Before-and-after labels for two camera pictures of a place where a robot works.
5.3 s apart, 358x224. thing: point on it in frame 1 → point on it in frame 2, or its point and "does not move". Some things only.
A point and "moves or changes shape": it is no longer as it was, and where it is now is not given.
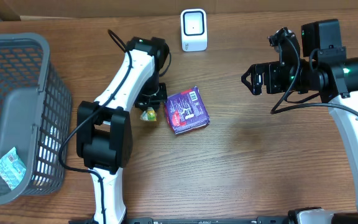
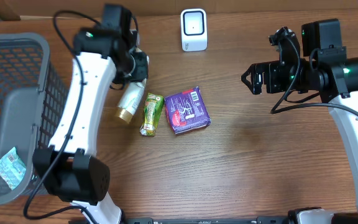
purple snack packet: [186, 111] does not move
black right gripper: [265, 78] does not move
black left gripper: [150, 102] → [138, 69]
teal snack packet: [11, 168] does not move
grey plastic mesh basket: [24, 104] does not move
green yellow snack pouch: [149, 114] moves or changes shape
